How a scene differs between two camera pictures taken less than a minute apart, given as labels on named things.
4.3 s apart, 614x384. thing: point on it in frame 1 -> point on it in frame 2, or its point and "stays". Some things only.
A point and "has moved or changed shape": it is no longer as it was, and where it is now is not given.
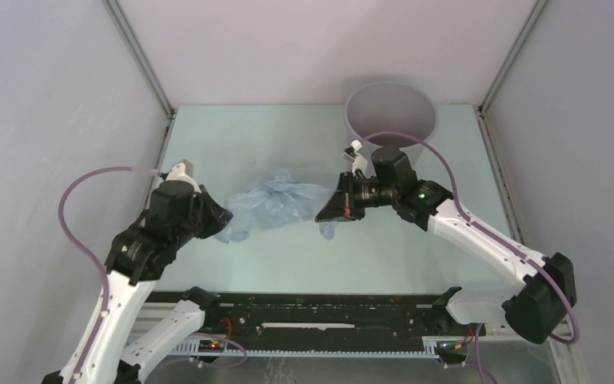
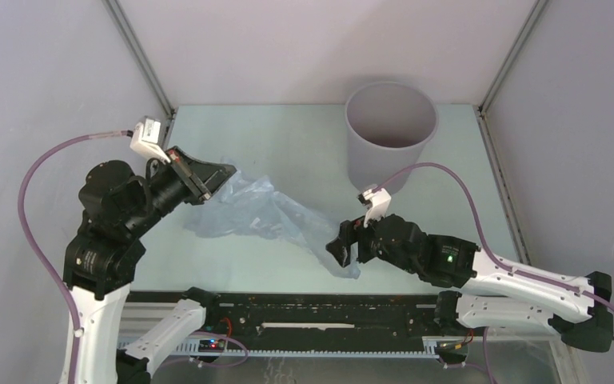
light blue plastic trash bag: (277, 202) has moved or changed shape
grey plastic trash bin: (391, 106) stays
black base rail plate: (244, 316) stays
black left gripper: (221, 216) -> (204, 178)
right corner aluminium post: (505, 66) stays
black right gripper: (341, 206) -> (351, 232)
